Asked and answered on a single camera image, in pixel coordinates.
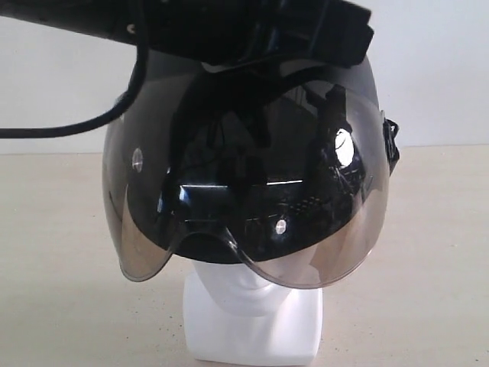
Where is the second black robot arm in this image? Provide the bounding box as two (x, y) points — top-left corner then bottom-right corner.
(1, 1), (374, 68)

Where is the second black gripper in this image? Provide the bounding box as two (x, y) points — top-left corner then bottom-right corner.
(144, 0), (374, 68)

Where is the white mannequin head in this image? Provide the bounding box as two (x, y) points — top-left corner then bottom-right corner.
(183, 261), (323, 366)

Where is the black helmet with visor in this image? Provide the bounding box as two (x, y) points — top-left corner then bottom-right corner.
(102, 51), (400, 289)

